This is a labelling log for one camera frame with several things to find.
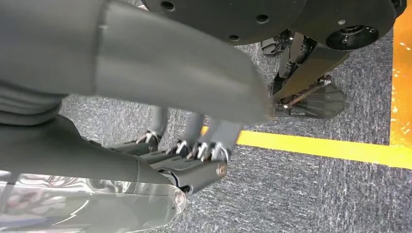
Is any black robot pelvis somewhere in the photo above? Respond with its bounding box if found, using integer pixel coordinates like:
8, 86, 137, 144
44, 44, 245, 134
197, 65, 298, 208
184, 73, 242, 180
141, 0, 408, 52

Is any yellow floor tape line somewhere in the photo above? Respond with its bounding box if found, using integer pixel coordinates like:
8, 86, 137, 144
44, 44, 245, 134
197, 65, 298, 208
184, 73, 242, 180
201, 126, 412, 170

